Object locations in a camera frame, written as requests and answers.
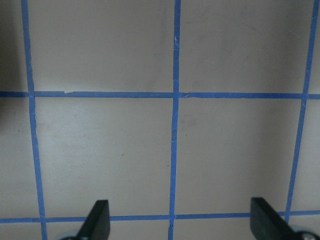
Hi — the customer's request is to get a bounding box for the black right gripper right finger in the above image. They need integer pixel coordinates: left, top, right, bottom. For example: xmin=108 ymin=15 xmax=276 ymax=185
xmin=250 ymin=197 xmax=300 ymax=240

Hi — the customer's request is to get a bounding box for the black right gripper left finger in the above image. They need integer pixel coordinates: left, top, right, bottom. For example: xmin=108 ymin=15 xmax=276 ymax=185
xmin=75 ymin=200 xmax=111 ymax=240

